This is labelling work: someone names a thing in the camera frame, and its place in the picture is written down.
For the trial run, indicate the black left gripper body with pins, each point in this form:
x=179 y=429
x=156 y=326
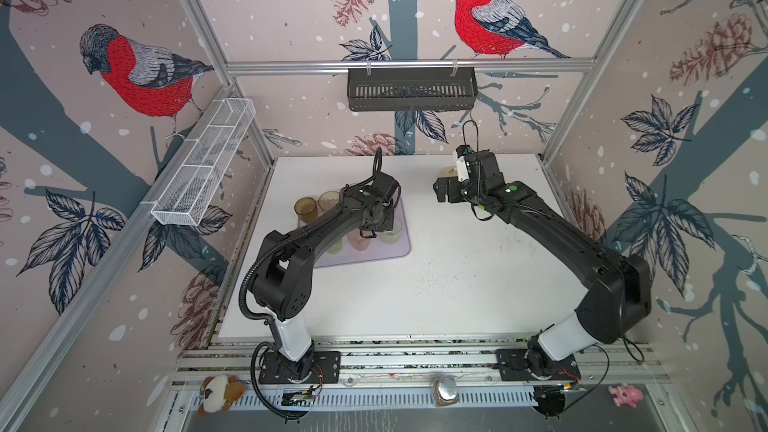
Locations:
x=385 y=221

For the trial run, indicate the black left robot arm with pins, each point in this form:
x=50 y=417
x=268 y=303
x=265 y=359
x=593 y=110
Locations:
x=278 y=285

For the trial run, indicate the silver round object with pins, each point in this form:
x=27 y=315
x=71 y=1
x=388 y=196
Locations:
x=446 y=391

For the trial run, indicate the black hanging wire basket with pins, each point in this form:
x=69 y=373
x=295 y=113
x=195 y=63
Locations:
x=439 y=89

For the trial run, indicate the plush guinea pig toy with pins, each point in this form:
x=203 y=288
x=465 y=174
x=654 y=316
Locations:
x=219 y=393

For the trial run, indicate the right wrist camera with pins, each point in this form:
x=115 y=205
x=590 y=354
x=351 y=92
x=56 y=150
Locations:
x=463 y=156

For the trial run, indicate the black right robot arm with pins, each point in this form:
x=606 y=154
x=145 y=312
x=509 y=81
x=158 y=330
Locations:
x=617 y=287

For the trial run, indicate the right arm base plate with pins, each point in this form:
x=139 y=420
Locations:
x=519 y=365

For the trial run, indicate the bright green glass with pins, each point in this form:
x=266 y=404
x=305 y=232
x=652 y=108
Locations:
x=335 y=249

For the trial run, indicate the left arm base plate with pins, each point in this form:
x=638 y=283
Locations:
x=274 y=368

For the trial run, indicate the amber yellow glass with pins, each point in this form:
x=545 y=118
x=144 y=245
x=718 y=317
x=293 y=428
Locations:
x=328 y=200

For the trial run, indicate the pink plush toy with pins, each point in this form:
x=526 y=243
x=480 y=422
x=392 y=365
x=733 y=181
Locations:
x=626 y=395

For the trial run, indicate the white wire mesh shelf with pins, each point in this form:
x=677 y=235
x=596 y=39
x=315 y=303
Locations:
x=193 y=185

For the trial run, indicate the pale green glass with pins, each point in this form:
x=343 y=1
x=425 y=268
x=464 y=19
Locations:
x=392 y=236

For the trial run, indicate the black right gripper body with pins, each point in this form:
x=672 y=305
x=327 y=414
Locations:
x=461 y=191

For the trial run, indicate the cream small plate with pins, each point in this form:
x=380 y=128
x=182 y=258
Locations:
x=448 y=173

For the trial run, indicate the pink glass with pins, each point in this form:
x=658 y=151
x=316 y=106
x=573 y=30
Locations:
x=358 y=242

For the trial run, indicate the horizontal aluminium bar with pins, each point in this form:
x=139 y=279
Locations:
x=579 y=65

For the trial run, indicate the lilac plastic tray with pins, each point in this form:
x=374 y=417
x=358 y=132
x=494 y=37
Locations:
x=377 y=250

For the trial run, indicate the brown textured glass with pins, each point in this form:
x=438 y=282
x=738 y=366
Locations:
x=306 y=209

